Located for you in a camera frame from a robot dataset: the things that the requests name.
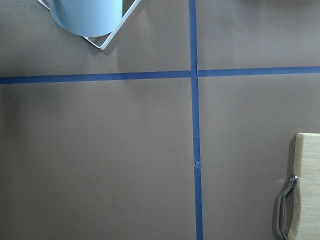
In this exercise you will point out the light blue cup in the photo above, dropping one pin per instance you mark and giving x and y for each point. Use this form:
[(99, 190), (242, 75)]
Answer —
[(87, 18)]

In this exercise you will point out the bamboo cutting board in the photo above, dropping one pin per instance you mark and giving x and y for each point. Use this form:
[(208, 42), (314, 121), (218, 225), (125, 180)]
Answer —
[(305, 223)]

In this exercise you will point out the white wire cup rack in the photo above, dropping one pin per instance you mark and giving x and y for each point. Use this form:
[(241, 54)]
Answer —
[(101, 42)]

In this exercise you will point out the metal cutting board handle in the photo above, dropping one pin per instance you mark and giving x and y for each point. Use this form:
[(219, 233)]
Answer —
[(291, 184)]

